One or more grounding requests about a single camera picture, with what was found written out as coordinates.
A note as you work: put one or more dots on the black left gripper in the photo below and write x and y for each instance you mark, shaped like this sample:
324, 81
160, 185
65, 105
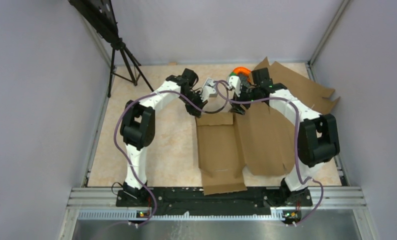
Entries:
193, 111

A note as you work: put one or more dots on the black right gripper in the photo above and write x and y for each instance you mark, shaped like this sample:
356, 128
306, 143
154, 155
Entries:
236, 108

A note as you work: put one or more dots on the brown cardboard box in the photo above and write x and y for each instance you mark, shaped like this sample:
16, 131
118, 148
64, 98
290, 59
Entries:
312, 94
261, 140

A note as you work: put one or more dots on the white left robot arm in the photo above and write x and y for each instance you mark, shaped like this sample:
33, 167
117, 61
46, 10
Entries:
138, 124

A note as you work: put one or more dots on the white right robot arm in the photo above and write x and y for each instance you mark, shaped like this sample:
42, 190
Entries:
315, 139

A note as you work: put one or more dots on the orange curved toy piece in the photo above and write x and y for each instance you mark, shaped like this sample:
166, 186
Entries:
243, 71

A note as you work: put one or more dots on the black tripod stand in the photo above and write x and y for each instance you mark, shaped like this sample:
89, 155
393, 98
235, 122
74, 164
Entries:
131, 63

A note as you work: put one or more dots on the black perforated board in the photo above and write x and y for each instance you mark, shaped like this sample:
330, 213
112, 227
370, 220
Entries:
101, 16

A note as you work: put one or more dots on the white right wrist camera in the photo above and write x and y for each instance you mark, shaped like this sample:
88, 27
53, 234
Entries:
234, 83

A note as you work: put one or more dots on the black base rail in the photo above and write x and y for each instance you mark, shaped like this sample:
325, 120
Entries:
171, 201

